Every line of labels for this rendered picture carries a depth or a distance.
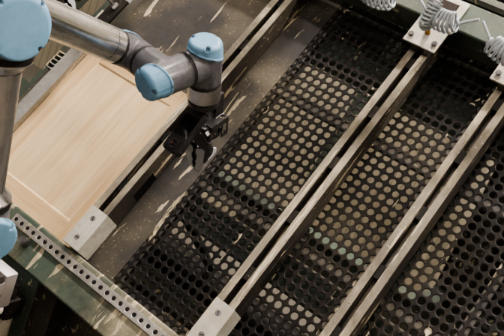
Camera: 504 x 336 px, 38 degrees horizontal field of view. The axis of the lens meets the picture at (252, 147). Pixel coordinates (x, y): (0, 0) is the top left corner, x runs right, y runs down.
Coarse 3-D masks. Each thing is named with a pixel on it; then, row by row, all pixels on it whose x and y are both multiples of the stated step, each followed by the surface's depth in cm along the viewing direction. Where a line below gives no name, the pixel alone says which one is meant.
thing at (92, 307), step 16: (16, 208) 210; (32, 224) 206; (16, 240) 204; (32, 240) 203; (16, 256) 202; (32, 256) 201; (48, 256) 200; (80, 256) 198; (32, 272) 198; (48, 272) 197; (64, 272) 196; (96, 272) 194; (48, 288) 195; (64, 288) 194; (80, 288) 193; (112, 288) 191; (80, 304) 191; (96, 304) 190; (96, 320) 188; (112, 320) 187; (128, 320) 186
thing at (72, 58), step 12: (132, 0) 242; (120, 24) 243; (72, 48) 237; (60, 60) 235; (72, 60) 234; (48, 72) 234; (60, 72) 233; (48, 84) 231; (36, 96) 230; (24, 108) 229; (36, 108) 230; (24, 120) 229
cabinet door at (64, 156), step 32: (96, 64) 234; (64, 96) 230; (96, 96) 228; (128, 96) 225; (32, 128) 227; (64, 128) 224; (96, 128) 222; (128, 128) 219; (32, 160) 221; (64, 160) 218; (96, 160) 216; (128, 160) 213; (32, 192) 215; (64, 192) 213; (96, 192) 210; (64, 224) 207
